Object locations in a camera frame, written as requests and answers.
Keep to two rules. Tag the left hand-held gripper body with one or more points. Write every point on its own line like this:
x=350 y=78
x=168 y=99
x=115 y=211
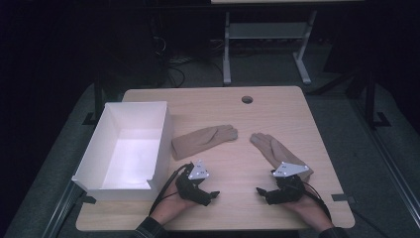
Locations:
x=193 y=185

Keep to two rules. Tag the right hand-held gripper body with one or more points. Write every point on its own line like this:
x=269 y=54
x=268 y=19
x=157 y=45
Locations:
x=286 y=188

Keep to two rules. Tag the beige glove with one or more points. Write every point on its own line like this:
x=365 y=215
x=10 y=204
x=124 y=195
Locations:
x=275 y=150
x=201 y=140

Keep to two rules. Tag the white box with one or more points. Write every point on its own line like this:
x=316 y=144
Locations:
x=132 y=158

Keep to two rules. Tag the person's left hand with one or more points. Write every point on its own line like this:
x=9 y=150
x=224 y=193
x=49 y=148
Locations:
x=171 y=206

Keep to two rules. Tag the person's right hand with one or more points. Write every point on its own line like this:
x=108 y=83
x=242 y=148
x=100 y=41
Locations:
x=308 y=211

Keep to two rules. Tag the black table bracket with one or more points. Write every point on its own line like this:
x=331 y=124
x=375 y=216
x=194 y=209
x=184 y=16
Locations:
x=88 y=199
x=342 y=198

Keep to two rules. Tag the aluminium floor rail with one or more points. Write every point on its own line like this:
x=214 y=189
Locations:
x=61 y=211
x=389 y=158

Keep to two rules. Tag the grey metal desk frame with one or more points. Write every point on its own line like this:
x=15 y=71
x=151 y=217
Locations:
x=264 y=33

